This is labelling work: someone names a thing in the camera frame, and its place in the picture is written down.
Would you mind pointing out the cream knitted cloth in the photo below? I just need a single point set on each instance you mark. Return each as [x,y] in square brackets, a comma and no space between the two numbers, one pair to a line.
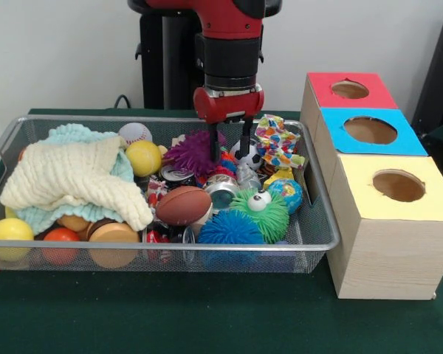
[70,173]

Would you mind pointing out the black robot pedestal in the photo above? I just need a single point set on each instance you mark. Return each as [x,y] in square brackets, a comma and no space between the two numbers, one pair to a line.
[155,73]

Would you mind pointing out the small soccer ball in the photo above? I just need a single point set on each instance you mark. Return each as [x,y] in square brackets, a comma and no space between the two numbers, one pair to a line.
[254,158]

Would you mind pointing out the silver toy robot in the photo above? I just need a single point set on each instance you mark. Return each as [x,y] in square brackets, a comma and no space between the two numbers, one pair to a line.
[247,177]

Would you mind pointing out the brown toy football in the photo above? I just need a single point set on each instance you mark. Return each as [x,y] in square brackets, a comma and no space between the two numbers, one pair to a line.
[182,206]

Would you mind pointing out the green spiky toy with eyes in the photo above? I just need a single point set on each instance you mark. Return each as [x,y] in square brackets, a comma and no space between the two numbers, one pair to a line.
[269,221]

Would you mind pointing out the mint green knitted cloth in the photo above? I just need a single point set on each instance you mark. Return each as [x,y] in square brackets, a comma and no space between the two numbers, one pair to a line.
[81,213]

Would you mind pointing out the blue globe ball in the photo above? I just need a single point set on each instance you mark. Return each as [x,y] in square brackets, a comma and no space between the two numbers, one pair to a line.
[289,195]

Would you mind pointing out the yellow ball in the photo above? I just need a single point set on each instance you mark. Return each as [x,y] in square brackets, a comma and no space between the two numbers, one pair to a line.
[144,158]

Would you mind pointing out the purple spiky ball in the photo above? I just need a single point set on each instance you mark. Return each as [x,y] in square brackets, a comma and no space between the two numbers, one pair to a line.
[188,153]

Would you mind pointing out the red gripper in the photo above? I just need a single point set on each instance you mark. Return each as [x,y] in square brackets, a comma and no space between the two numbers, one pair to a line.
[229,107]

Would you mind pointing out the colourful patterned fabric toy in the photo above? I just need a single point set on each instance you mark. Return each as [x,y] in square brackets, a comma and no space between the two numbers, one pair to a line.
[277,140]

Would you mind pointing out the wooden three-hole box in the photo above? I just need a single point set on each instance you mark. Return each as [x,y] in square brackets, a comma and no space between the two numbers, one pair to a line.
[391,258]

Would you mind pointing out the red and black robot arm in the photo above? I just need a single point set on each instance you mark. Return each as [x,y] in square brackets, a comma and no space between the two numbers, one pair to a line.
[229,55]

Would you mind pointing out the blue spiky ball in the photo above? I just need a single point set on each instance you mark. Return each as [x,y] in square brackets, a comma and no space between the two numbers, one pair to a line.
[229,230]

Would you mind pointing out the silver mesh bin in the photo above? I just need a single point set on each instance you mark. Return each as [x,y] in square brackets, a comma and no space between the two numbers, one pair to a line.
[162,244]

